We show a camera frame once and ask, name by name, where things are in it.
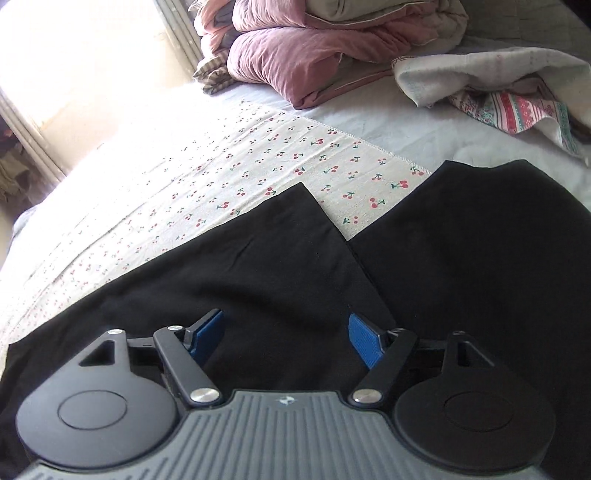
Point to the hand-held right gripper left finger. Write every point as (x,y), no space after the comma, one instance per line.
(207,334)

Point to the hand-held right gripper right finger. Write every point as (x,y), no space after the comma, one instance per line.
(364,341)

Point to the black buttoned dress pants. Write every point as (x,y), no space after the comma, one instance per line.
(231,277)

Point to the black elastic-waist sweatpants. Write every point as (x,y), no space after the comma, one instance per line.
(485,254)

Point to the cherry print sheet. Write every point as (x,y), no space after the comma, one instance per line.
(231,152)

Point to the striped brown cloth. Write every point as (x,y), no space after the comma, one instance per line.
(214,76)

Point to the hanging clothes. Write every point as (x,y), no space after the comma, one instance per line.
(11,166)

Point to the grey dotted curtain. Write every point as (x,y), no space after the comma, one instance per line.
(182,37)
(32,138)

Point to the pink folded quilt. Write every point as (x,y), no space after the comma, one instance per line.
(314,60)

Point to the white blanket with patterned lining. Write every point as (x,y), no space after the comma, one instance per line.
(485,69)

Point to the bright window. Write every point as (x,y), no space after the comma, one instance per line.
(83,55)

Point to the grey-beige folded quilt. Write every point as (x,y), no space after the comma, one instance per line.
(369,9)

